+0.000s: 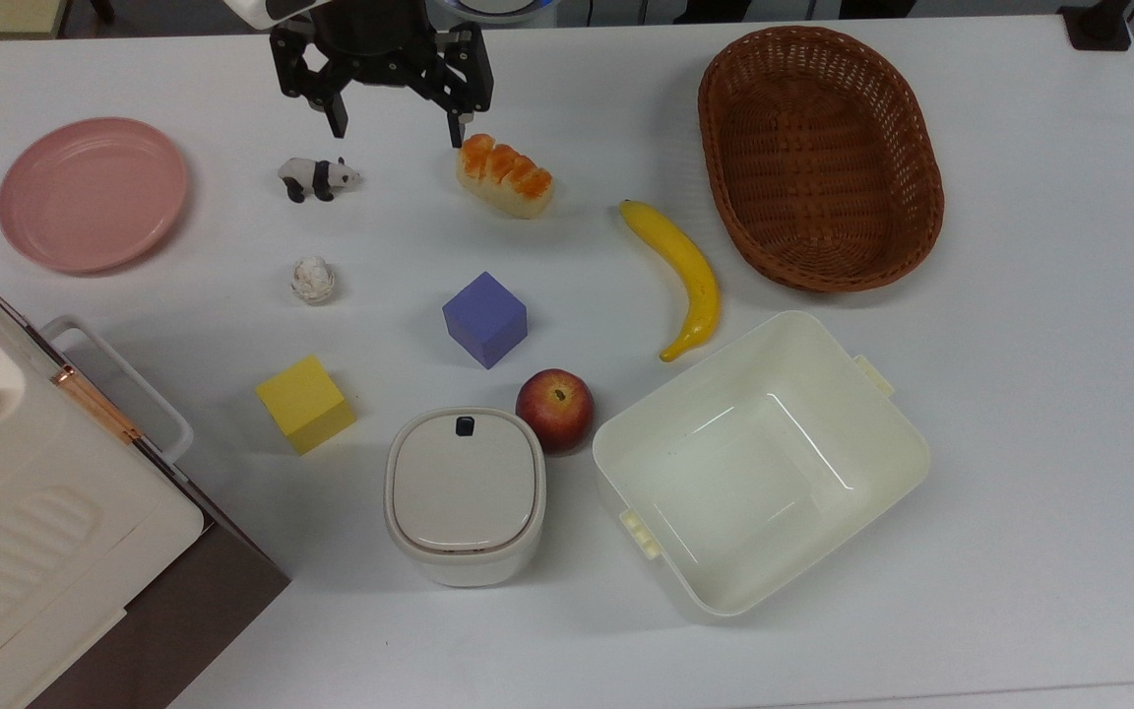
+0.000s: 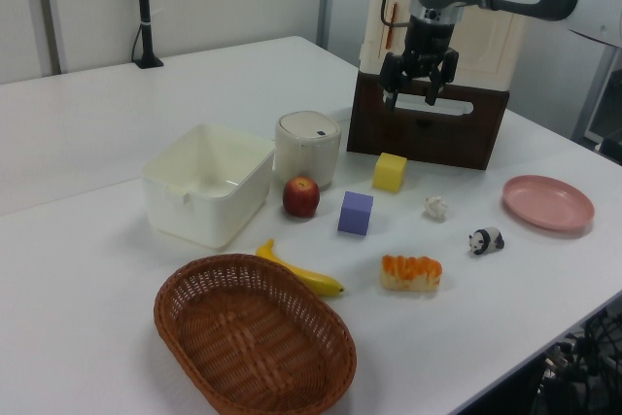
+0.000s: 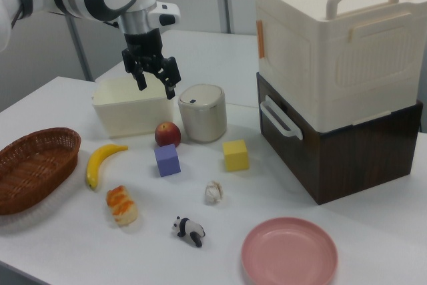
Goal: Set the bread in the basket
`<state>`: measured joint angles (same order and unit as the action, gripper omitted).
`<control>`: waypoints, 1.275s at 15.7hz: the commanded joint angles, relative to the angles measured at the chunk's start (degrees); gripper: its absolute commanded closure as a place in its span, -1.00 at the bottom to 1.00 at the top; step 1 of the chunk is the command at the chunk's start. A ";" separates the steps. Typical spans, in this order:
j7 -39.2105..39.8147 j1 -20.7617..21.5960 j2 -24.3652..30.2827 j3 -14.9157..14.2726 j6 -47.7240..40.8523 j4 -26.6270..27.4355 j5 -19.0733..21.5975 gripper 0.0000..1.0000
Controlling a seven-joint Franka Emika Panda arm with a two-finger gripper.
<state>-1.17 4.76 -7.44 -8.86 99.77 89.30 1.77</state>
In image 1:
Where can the dark wood drawer box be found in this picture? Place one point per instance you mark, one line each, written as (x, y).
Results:
(183, 615)

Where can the brown wicker basket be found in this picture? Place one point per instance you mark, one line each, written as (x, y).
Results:
(823, 158)

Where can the yellow toy banana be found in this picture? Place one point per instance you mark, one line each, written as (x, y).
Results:
(687, 271)

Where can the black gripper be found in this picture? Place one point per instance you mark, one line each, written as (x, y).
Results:
(375, 39)

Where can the yellow cube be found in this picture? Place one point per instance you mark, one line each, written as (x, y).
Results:
(305, 404)

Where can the black table clamp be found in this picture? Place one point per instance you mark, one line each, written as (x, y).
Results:
(1099, 25)

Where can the small lidded trash can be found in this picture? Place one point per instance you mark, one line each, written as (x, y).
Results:
(465, 492)

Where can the red toy apple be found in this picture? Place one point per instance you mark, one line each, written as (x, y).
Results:
(554, 411)

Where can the copper latch strip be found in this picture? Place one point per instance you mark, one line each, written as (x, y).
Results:
(94, 402)

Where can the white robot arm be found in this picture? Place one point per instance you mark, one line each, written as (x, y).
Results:
(267, 10)

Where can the purple cube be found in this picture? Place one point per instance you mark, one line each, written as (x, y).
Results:
(484, 320)

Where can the pink plate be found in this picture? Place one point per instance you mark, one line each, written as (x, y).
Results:
(93, 195)

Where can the white crumpled paper ball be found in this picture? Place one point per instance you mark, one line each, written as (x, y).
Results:
(313, 281)

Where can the toy bread loaf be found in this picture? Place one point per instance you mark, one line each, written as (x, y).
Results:
(505, 177)

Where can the cream plastic bin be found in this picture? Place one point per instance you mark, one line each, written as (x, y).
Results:
(759, 463)

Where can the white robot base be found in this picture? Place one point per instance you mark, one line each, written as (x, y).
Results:
(498, 8)

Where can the toy panda figure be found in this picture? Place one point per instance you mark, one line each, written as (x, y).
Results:
(316, 177)

